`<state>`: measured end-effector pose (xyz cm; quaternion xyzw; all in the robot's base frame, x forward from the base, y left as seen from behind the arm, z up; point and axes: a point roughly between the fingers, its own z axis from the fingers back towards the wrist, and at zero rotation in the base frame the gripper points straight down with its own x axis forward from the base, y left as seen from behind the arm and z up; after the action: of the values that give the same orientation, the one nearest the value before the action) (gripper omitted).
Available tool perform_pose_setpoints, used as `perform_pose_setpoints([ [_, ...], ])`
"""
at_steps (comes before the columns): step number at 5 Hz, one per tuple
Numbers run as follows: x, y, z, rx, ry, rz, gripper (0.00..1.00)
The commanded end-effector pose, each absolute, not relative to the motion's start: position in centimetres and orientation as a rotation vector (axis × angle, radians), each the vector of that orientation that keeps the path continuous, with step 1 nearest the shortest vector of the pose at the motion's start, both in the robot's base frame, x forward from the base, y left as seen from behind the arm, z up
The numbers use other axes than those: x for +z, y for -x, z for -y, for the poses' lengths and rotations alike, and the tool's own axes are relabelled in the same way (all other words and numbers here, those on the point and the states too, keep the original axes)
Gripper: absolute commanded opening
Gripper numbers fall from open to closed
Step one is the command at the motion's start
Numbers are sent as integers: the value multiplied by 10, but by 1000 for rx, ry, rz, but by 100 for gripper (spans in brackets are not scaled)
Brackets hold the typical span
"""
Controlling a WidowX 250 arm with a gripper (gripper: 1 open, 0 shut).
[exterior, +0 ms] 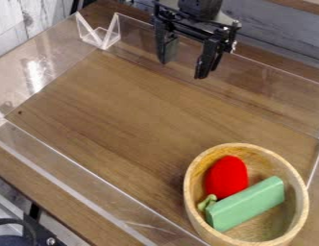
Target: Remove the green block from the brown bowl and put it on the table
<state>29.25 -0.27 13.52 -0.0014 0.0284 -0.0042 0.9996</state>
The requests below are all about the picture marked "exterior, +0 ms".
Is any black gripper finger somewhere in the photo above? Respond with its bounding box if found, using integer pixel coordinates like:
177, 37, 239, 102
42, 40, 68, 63
154, 19, 179, 64
195, 38, 224, 79

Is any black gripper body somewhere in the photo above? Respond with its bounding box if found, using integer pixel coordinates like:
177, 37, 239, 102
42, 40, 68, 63
153, 0, 241, 53

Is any green rectangular block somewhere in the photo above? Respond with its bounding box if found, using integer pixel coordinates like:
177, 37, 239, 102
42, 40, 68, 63
205, 176, 286, 232

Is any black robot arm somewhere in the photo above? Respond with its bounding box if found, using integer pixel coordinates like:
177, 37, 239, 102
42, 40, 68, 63
152, 0, 241, 79

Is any brown wooden bowl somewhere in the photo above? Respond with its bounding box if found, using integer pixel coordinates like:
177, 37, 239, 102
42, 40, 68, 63
183, 143, 310, 246

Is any red plush strawberry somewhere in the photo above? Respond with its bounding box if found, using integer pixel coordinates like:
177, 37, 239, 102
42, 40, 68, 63
197, 156, 249, 211

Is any clear acrylic corner bracket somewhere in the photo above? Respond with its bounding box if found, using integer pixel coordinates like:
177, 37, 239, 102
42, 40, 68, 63
76, 12, 121, 50

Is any clear acrylic barrier wall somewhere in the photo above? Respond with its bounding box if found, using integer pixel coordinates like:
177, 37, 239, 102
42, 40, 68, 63
0, 13, 319, 246

